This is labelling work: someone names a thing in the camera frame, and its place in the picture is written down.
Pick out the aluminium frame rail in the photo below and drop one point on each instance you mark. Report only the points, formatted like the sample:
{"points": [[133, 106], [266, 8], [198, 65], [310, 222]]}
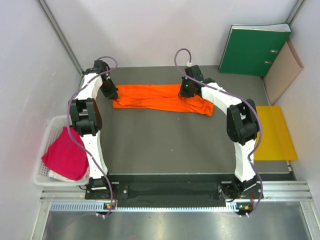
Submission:
{"points": [[43, 5]]}

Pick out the white t shirt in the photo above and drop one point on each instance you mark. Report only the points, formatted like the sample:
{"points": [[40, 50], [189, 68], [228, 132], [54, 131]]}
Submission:
{"points": [[58, 177]]}

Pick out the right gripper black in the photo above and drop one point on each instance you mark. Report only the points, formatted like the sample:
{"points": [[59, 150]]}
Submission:
{"points": [[182, 93]]}

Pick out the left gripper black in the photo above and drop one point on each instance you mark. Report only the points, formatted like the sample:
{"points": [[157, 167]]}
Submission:
{"points": [[112, 94]]}

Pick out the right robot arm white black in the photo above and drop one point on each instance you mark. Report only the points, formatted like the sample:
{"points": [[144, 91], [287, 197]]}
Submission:
{"points": [[242, 127]]}

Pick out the white plastic basket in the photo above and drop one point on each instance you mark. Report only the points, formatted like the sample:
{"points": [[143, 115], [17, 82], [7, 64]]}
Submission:
{"points": [[41, 177]]}

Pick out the green ring binder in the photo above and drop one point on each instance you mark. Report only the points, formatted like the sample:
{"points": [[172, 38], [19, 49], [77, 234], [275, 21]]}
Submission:
{"points": [[252, 49]]}

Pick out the beige paper folder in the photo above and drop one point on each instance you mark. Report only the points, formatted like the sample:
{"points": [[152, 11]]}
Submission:
{"points": [[284, 70]]}

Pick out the yellow plastic folder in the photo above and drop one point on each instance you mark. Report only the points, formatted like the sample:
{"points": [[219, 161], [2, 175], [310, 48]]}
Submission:
{"points": [[276, 143]]}

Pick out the orange t shirt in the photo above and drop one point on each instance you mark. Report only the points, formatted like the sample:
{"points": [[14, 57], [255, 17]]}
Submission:
{"points": [[162, 97]]}

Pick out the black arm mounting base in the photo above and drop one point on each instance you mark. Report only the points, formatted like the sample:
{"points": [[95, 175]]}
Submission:
{"points": [[170, 190]]}

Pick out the magenta t shirt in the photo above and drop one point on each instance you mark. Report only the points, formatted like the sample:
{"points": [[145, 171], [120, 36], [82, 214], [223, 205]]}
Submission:
{"points": [[66, 158]]}

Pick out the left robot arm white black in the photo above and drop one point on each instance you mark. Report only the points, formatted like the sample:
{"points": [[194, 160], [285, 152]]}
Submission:
{"points": [[86, 120]]}

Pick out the grey slotted cable duct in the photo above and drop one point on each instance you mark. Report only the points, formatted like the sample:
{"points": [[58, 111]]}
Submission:
{"points": [[103, 207]]}

